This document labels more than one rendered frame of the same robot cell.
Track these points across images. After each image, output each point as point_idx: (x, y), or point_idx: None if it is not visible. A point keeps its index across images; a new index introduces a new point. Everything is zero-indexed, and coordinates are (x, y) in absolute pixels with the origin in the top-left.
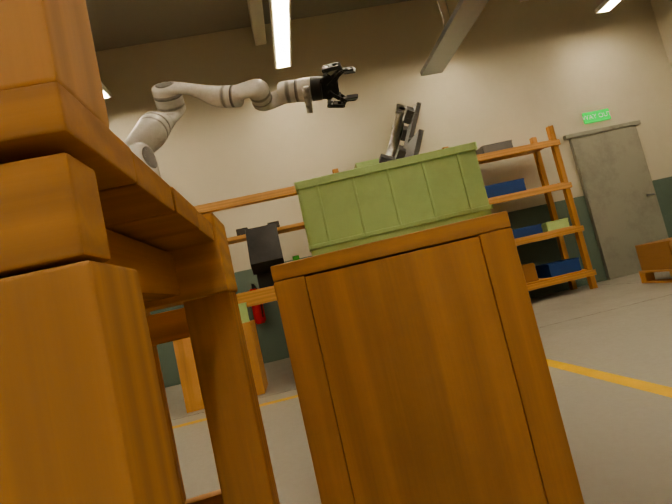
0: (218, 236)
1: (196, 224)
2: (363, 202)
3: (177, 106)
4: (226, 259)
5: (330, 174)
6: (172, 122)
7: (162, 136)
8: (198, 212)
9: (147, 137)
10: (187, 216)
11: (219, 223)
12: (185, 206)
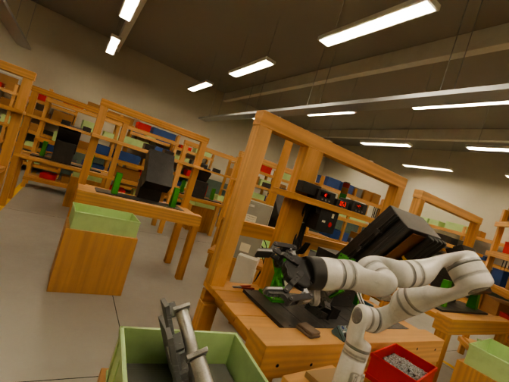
0: (248, 338)
1: (231, 318)
2: None
3: (452, 280)
4: (250, 353)
5: (216, 331)
6: (417, 295)
7: (393, 305)
8: (237, 317)
9: (389, 304)
10: (226, 312)
11: (256, 338)
12: (227, 309)
